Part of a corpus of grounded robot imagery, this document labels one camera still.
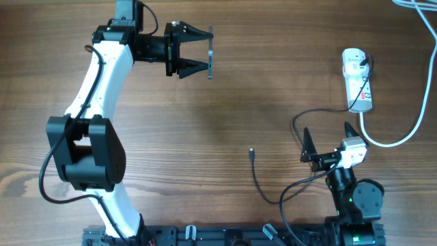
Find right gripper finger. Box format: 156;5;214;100
300;127;318;163
344;121;369;148

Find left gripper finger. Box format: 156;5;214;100
179;21;214;43
177;58;209;79

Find Galaxy smartphone teal screen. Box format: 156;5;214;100
208;24;214;80

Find black USB charging cable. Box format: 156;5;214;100
249;54;375;206

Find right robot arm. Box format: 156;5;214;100
300;122;386;245

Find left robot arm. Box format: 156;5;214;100
46;1;214;245

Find white USB charger plug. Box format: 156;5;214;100
343;60;369;79

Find white power strip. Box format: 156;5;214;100
342;48;373;113

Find white power strip cord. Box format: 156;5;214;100
358;0;437;148

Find white cables in corner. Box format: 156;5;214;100
391;0;437;12

